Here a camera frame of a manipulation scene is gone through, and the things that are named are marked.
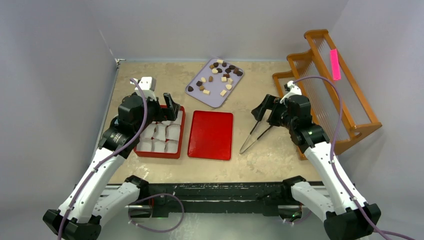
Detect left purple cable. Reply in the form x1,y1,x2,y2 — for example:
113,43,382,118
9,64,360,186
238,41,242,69
56,78,149,240

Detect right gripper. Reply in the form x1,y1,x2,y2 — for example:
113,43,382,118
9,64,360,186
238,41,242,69
252,94,297,131

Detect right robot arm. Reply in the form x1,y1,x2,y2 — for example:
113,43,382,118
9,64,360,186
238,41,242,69
251,94,381,240

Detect red chocolate box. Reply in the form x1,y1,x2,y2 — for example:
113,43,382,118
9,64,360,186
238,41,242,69
133,107,186,159

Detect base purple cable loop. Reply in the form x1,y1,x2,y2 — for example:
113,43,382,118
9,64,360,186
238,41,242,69
127,193,185,233

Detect orange wooden rack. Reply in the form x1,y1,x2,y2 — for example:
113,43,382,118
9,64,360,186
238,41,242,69
272,29,382,155

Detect red box lid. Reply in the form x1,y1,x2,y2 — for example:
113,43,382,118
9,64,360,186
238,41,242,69
187,110,234,161

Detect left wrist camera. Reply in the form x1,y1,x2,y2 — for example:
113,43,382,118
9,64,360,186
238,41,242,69
134,76,156,99

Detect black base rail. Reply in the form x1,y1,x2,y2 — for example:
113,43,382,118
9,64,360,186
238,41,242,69
117,176,300,218

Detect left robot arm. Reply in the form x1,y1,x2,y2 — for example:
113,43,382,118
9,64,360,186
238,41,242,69
42,92,181,240

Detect black metal tongs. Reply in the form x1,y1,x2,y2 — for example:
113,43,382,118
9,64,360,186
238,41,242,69
239,121,273,155

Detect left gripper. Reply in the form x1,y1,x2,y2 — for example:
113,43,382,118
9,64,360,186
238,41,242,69
134,92,179,134

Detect lavender tray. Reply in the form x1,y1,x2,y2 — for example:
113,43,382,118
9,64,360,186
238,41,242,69
185,57,246,108

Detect pink sticky label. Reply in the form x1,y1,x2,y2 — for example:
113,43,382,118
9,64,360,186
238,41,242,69
329,49,342,81

